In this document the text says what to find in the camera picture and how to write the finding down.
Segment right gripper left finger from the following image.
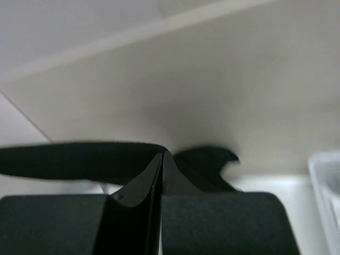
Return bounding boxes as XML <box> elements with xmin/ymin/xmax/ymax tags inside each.
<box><xmin>93</xmin><ymin>153</ymin><xmax>162</xmax><ymax>254</ymax></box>

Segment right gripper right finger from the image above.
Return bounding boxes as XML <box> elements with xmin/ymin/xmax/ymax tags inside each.
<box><xmin>163</xmin><ymin>151</ymin><xmax>202</xmax><ymax>196</ymax></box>

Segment black tank top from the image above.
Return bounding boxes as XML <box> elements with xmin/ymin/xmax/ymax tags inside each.
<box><xmin>1</xmin><ymin>142</ymin><xmax>240</xmax><ymax>192</ymax></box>

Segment white plastic laundry basket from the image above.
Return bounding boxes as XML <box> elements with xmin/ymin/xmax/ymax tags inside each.
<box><xmin>308</xmin><ymin>150</ymin><xmax>339</xmax><ymax>254</ymax></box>

